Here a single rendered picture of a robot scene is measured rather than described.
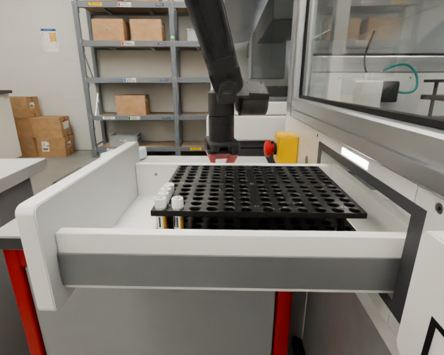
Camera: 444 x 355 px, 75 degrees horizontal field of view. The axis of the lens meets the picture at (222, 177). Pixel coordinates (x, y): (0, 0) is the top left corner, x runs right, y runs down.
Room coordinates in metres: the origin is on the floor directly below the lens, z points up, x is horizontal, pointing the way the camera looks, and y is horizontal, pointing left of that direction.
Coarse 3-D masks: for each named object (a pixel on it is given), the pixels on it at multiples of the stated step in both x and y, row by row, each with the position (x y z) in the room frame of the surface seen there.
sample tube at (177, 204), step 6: (174, 198) 0.28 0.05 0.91; (180, 198) 0.28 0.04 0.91; (174, 204) 0.28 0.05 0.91; (180, 204) 0.28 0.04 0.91; (174, 210) 0.28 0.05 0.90; (180, 210) 0.28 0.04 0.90; (174, 216) 0.28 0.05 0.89; (180, 216) 0.28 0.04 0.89; (174, 222) 0.28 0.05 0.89; (180, 222) 0.28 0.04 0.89; (174, 228) 0.28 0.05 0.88; (180, 228) 0.28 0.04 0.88
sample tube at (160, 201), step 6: (156, 198) 0.28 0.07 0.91; (162, 198) 0.28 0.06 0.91; (156, 204) 0.28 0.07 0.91; (162, 204) 0.28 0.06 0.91; (156, 210) 0.28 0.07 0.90; (162, 210) 0.28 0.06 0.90; (156, 216) 0.28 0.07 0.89; (162, 216) 0.28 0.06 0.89; (156, 222) 0.28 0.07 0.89; (162, 222) 0.28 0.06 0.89; (162, 228) 0.28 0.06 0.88
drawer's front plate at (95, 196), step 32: (96, 160) 0.38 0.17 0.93; (128, 160) 0.45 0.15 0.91; (64, 192) 0.27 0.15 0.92; (96, 192) 0.33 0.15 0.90; (128, 192) 0.44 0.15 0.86; (32, 224) 0.22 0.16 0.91; (64, 224) 0.26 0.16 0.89; (96, 224) 0.32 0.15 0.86; (32, 256) 0.22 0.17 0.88; (64, 288) 0.24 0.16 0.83
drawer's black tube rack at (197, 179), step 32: (192, 192) 0.33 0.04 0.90; (224, 192) 0.33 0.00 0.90; (256, 192) 0.33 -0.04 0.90; (288, 192) 0.33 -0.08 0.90; (320, 192) 0.33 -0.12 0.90; (192, 224) 0.30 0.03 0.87; (224, 224) 0.30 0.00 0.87; (256, 224) 0.28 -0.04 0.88; (288, 224) 0.30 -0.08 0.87; (320, 224) 0.30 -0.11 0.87
